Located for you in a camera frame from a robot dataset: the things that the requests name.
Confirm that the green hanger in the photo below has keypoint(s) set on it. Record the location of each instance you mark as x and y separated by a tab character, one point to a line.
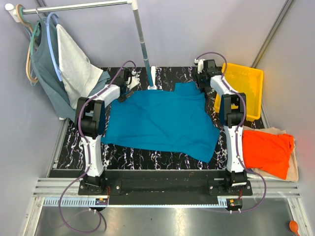
35	33

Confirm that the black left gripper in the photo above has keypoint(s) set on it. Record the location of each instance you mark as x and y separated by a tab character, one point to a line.
125	96

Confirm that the grey-green hanging shirt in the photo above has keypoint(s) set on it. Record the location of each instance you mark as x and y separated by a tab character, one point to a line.
43	68

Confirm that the orange folded t-shirt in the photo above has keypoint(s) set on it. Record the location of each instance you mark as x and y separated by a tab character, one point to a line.
267	152

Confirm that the aluminium corner rail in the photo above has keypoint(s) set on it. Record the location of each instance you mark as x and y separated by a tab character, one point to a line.
288	4

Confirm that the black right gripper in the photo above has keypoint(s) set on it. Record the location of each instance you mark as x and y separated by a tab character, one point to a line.
197	75

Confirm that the metal clothes rack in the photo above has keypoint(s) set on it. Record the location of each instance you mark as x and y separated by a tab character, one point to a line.
151	70

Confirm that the orange rubber bulb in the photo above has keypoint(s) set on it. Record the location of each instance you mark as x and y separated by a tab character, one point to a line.
294	227

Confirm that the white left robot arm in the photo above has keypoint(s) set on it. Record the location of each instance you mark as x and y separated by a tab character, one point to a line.
90	116

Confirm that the beige folded t-shirt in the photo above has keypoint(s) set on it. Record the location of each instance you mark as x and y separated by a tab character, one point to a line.
292	174

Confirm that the wooden hanger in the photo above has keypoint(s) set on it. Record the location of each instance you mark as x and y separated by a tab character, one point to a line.
28	25

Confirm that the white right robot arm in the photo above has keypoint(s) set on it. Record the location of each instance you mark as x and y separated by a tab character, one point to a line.
232	111

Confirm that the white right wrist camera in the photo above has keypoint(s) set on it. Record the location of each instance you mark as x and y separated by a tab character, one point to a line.
200	65

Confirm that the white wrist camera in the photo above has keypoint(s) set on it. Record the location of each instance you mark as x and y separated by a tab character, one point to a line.
200	65
133	80

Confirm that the white hanging shirt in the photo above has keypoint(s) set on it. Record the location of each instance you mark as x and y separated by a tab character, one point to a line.
78	74

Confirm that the light blue hanger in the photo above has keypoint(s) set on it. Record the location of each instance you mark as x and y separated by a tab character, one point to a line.
53	16

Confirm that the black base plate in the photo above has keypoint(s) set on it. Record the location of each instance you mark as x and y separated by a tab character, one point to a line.
164	188

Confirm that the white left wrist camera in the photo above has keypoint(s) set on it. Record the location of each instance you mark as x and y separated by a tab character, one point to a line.
133	80

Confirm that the blue t-shirt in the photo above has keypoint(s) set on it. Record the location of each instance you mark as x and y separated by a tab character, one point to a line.
172	121

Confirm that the yellow plastic bin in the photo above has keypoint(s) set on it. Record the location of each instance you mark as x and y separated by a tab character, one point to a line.
249	81

